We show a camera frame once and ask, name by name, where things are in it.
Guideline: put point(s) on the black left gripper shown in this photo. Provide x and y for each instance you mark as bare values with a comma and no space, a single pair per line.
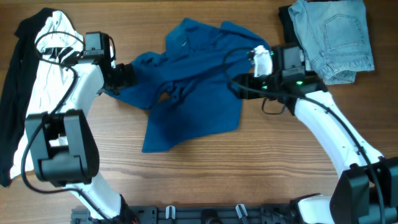
126,76

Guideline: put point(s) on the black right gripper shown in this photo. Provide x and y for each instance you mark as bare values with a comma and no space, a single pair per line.
242,93

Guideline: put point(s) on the blue polo shirt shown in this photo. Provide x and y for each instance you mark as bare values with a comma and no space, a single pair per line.
185,89

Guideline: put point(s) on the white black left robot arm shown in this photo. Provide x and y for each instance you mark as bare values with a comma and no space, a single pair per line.
61,154

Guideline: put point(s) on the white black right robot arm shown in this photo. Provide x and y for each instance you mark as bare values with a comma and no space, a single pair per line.
366,191

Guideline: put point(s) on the black folded garment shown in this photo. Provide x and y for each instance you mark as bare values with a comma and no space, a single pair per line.
287,25

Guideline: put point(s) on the white shirt with black print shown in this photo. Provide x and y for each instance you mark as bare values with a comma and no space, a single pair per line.
56,42

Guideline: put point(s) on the light blue denim jeans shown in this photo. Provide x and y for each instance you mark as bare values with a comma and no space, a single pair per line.
335,38

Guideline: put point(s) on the black garment under white shirt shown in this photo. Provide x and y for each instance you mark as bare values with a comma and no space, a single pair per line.
17,89

